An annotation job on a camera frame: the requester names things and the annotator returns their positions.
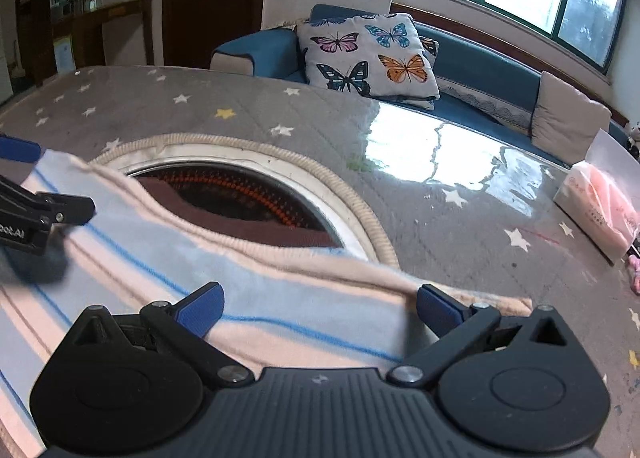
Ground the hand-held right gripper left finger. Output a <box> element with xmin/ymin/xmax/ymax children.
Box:
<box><xmin>70</xmin><ymin>282</ymin><xmax>256</xmax><ymax>391</ymax></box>

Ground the blue cream striped garment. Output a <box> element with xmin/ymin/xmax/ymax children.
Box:
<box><xmin>0</xmin><ymin>150</ymin><xmax>533</xmax><ymax>458</ymax></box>

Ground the blue sofa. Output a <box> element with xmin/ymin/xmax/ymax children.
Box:
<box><xmin>210</xmin><ymin>4</ymin><xmax>631</xmax><ymax>163</ymax></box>

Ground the grey lace sofa cover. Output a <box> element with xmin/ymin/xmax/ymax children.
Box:
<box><xmin>440</xmin><ymin>78</ymin><xmax>533</xmax><ymax>131</ymax></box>

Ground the dark wooden console desk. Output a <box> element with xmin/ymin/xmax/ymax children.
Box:
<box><xmin>52</xmin><ymin>0</ymin><xmax>155</xmax><ymax>73</ymax></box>

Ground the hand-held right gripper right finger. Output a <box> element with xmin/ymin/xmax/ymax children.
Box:
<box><xmin>387</xmin><ymin>284</ymin><xmax>573</xmax><ymax>389</ymax></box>

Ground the brown wooden door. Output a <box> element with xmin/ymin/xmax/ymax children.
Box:
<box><xmin>162</xmin><ymin>0</ymin><xmax>271</xmax><ymax>69</ymax></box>

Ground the round built-in induction cooker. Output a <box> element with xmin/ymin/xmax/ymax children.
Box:
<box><xmin>117</xmin><ymin>143</ymin><xmax>373</xmax><ymax>259</ymax></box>

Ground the grey star-print tablecloth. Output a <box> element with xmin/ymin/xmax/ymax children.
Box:
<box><xmin>0</xmin><ymin>65</ymin><xmax>640</xmax><ymax>458</ymax></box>

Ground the dark wooden display cabinet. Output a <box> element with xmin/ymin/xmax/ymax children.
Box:
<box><xmin>15</xmin><ymin>0</ymin><xmax>103</xmax><ymax>83</ymax></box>

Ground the plain grey cushion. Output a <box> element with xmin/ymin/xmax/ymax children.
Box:
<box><xmin>531</xmin><ymin>72</ymin><xmax>612</xmax><ymax>166</ymax></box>

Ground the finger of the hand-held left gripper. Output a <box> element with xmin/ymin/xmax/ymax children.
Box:
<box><xmin>0</xmin><ymin>134</ymin><xmax>42</xmax><ymax>165</ymax></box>
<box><xmin>0</xmin><ymin>175</ymin><xmax>96</xmax><ymax>227</ymax></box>

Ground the green white cardboard box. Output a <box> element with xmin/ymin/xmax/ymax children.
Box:
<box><xmin>52</xmin><ymin>36</ymin><xmax>76</xmax><ymax>74</ymax></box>

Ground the pink tissue pack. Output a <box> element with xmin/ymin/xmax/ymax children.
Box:
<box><xmin>552</xmin><ymin>130</ymin><xmax>640</xmax><ymax>263</ymax></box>

